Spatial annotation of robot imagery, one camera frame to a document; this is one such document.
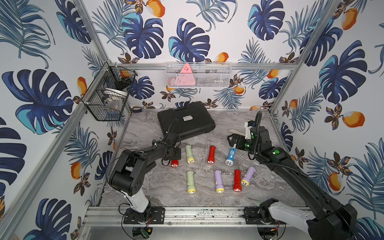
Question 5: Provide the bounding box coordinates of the green flashlight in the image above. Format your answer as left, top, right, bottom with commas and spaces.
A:
187, 171, 196, 194
186, 145, 195, 164

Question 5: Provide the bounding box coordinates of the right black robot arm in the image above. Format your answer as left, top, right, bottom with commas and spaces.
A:
227, 112, 357, 240

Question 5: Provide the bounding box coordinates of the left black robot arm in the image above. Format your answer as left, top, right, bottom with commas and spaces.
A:
107, 119, 181, 220

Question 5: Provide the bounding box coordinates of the blue flashlight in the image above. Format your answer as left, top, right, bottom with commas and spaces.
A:
225, 148, 237, 166

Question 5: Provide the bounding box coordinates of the white work glove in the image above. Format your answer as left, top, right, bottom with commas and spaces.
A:
228, 129, 245, 136

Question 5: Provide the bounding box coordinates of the dark tape roll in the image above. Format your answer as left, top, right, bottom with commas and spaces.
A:
132, 107, 143, 113

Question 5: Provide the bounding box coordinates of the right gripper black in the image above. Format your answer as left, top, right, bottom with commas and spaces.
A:
227, 133, 260, 158

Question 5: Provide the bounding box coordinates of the green flashlight back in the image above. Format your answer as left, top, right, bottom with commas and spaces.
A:
186, 145, 195, 164

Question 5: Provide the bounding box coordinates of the clear wall shelf basket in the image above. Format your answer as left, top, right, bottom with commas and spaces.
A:
165, 62, 232, 89

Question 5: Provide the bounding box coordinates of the purple flashlight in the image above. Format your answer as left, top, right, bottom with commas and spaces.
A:
241, 167, 256, 187
214, 170, 225, 193

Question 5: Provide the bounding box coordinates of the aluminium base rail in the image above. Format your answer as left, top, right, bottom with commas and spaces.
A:
83, 204, 315, 229

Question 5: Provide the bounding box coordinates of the green flashlight front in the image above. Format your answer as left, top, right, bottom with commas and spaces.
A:
187, 171, 196, 194

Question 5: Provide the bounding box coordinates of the red flashlight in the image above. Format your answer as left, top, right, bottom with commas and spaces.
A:
207, 146, 216, 165
233, 170, 242, 193
171, 160, 179, 168

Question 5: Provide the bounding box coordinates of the pink triangle item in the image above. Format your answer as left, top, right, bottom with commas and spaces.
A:
176, 63, 196, 87

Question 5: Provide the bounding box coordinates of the purple flashlight front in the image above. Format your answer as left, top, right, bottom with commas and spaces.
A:
214, 170, 225, 193

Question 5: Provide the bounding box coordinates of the purple flashlight right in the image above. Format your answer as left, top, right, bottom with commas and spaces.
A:
241, 167, 256, 187

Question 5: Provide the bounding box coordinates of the black plastic tool case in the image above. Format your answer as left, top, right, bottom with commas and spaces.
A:
157, 102, 216, 140

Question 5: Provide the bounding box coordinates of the black wire basket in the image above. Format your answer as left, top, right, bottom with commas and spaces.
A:
81, 62, 138, 122

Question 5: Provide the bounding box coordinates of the red flashlight front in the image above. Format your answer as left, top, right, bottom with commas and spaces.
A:
233, 170, 242, 193

